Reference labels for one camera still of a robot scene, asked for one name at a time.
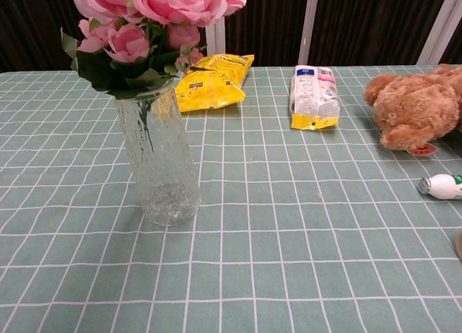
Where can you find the white and yellow snack packet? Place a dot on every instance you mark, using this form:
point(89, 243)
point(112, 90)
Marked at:
point(314, 94)

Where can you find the green checked tablecloth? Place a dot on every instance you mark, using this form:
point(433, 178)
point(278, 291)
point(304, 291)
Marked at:
point(274, 239)

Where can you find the white upright frame post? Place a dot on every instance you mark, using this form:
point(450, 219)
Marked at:
point(210, 40)
point(220, 37)

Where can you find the brown plush teddy bear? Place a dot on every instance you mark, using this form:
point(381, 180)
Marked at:
point(415, 102)

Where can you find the dark brown pleated curtain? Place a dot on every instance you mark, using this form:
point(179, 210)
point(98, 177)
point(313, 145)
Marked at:
point(270, 22)

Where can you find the white slanted frame post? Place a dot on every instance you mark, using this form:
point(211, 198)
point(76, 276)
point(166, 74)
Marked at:
point(438, 26)
point(308, 26)

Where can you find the textured clear glass vase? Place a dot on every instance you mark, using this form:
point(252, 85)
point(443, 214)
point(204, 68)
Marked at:
point(166, 174)

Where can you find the grey brown rounded object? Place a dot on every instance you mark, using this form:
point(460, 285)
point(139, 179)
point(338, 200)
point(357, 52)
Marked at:
point(459, 247)

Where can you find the pink artificial flower bouquet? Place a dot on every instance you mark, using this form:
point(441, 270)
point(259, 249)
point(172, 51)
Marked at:
point(173, 4)

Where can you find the white and green bottle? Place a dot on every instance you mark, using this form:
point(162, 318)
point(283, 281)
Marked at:
point(442, 186)

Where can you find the yellow snack bag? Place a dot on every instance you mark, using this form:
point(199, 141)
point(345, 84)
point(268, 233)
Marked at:
point(216, 91)

